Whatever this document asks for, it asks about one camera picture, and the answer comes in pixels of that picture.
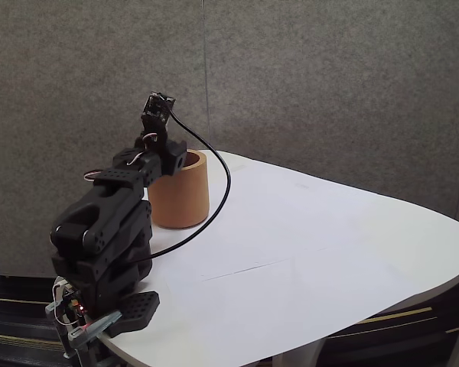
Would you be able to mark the brown cork pen holder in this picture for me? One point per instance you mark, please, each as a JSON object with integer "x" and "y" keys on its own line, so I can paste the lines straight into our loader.
{"x": 183, "y": 195}

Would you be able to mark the grey metal table clamp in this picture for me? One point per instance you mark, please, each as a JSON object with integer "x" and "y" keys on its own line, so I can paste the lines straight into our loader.
{"x": 99, "y": 325}

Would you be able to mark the bare camera circuit board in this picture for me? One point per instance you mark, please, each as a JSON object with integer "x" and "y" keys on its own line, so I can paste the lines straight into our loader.
{"x": 158, "y": 108}

